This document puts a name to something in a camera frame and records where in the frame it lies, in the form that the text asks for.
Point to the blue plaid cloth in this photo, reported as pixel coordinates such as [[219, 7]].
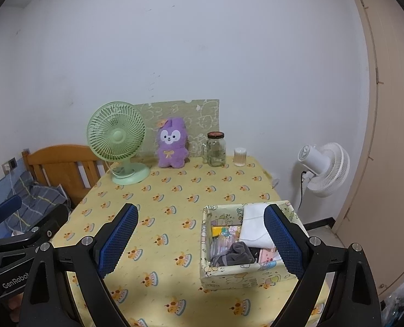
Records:
[[41, 197]]

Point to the glass jar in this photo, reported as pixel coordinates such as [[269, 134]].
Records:
[[215, 153]]

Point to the pink wet wipes pack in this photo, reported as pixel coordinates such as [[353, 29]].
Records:
[[268, 255]]

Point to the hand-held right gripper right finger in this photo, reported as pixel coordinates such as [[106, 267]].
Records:
[[283, 242]]

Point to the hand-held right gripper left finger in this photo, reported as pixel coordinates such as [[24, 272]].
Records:
[[118, 242]]

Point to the green printed board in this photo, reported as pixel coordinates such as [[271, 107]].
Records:
[[202, 115]]

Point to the white wall socket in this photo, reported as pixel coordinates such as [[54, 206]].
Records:
[[6, 168]]

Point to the beige door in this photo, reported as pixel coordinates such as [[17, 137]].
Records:
[[392, 143]]

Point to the person's left hand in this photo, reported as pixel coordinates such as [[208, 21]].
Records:
[[16, 308]]

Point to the clear pen pouch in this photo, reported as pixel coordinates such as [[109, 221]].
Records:
[[220, 245]]

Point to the printed storage box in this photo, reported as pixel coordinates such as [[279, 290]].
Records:
[[236, 279]]

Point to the cartoon tissue pack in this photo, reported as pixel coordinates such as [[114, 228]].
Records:
[[229, 231]]

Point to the green desk fan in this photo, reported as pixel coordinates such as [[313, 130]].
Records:
[[115, 136]]

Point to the dark wall switch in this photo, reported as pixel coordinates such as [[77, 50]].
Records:
[[12, 163]]

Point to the cotton swab container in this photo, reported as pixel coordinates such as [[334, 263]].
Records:
[[240, 158]]

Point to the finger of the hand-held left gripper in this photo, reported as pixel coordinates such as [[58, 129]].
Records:
[[53, 223], [7, 207]]

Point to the white towel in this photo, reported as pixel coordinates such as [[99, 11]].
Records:
[[256, 224]]

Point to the wooden bed headboard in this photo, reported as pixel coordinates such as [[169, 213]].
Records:
[[62, 160]]

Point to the white standing fan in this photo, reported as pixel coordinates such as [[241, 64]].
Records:
[[328, 170]]

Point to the purple plush toy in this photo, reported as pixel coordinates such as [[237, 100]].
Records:
[[171, 153]]

